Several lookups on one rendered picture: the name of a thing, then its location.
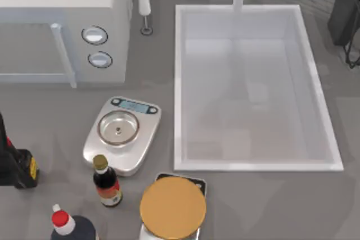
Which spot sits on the silver scale with round pan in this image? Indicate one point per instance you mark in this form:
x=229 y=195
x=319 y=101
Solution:
x=123 y=138

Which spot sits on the white sink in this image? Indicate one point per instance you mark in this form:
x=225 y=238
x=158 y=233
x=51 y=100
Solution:
x=253 y=88

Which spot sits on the small round microwave knob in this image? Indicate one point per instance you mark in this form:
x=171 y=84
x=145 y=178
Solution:
x=100 y=59

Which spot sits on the scale with round yellow plate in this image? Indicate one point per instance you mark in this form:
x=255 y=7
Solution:
x=173 y=206

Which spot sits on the dark bottle with gold cap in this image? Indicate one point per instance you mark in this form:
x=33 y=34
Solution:
x=107 y=181

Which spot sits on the clear tall stemmed glass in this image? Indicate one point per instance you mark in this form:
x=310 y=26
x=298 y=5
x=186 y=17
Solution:
x=144 y=2

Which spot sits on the large round microwave knob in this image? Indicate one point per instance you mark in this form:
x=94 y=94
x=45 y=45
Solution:
x=94 y=35

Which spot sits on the dark bottle with red cap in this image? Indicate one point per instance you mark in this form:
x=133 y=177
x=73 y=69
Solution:
x=70 y=227

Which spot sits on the black bottle with yellow label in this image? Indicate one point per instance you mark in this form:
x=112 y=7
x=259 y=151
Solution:
x=19 y=169

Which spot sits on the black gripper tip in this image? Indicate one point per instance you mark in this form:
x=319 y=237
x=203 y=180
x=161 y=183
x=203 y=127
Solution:
x=2 y=133

